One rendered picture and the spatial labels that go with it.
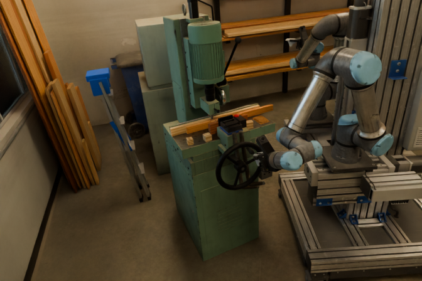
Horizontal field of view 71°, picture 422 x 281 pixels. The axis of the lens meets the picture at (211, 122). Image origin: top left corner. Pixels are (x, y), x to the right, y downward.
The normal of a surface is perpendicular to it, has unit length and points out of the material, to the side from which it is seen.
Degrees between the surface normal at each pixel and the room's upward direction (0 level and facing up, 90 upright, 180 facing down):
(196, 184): 90
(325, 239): 0
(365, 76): 83
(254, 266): 0
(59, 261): 0
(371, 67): 83
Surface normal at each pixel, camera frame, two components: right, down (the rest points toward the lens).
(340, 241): -0.07, -0.89
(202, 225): 0.41, 0.38
